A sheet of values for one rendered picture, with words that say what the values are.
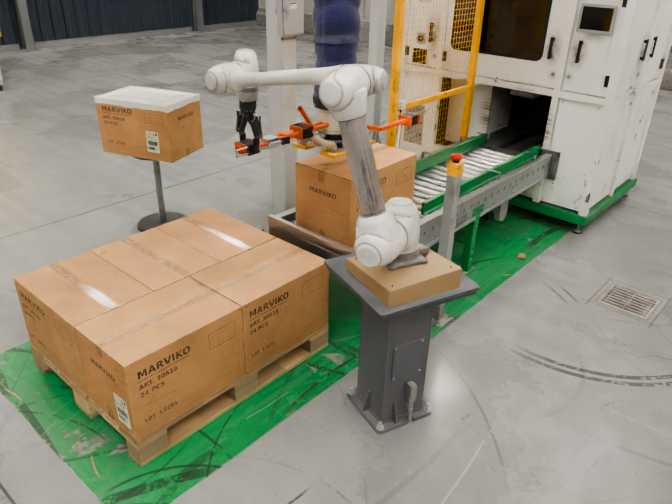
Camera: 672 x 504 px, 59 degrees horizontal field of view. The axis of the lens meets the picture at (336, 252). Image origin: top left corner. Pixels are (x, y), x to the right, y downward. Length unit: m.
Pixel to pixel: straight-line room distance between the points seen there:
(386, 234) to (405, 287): 0.24
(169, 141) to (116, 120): 0.44
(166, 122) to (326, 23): 1.69
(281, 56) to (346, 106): 2.03
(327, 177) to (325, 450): 1.37
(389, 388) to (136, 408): 1.10
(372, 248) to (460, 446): 1.11
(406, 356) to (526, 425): 0.71
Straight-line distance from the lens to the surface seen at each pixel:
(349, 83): 2.14
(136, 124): 4.44
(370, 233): 2.25
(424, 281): 2.41
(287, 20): 4.07
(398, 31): 4.16
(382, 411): 2.87
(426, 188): 4.11
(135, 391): 2.59
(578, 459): 3.02
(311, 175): 3.24
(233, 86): 2.48
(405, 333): 2.66
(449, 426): 2.99
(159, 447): 2.85
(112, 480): 2.84
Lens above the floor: 2.04
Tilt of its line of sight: 28 degrees down
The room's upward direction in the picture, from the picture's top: 1 degrees clockwise
